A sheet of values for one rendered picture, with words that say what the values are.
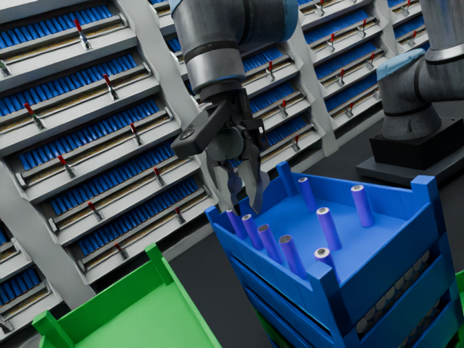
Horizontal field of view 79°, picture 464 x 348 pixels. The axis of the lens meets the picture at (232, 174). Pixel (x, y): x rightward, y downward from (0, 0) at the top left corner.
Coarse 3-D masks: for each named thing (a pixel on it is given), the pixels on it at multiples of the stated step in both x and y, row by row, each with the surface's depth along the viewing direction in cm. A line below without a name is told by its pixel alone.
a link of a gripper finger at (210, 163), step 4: (208, 156) 47; (208, 160) 47; (212, 160) 47; (208, 164) 47; (212, 164) 47; (216, 164) 46; (220, 164) 47; (208, 168) 48; (212, 168) 47; (212, 172) 47; (212, 176) 48; (216, 180) 47; (216, 184) 47
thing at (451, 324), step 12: (456, 288) 38; (252, 300) 57; (444, 300) 39; (456, 300) 38; (264, 312) 52; (276, 312) 54; (444, 312) 37; (456, 312) 39; (276, 324) 49; (288, 324) 51; (432, 324) 36; (444, 324) 37; (456, 324) 39; (288, 336) 47; (300, 336) 42; (420, 336) 36; (432, 336) 36; (444, 336) 38
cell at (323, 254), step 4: (320, 248) 32; (324, 248) 32; (316, 252) 32; (320, 252) 31; (324, 252) 31; (328, 252) 31; (316, 256) 31; (320, 256) 31; (324, 256) 30; (328, 256) 30; (316, 260) 31; (320, 260) 30; (324, 260) 30; (328, 260) 30; (332, 260) 31; (328, 264) 31; (332, 264) 31; (336, 272) 31; (336, 276) 31; (340, 280) 32
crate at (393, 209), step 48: (288, 192) 60; (336, 192) 49; (384, 192) 40; (432, 192) 33; (240, 240) 42; (384, 240) 38; (432, 240) 34; (288, 288) 34; (336, 288) 27; (384, 288) 31
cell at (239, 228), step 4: (228, 212) 51; (232, 212) 51; (232, 216) 51; (236, 216) 51; (232, 220) 51; (236, 220) 51; (240, 220) 52; (232, 224) 52; (236, 224) 51; (240, 224) 52; (236, 228) 52; (240, 228) 52; (236, 232) 52; (240, 232) 52; (244, 232) 52; (240, 236) 52; (244, 236) 52
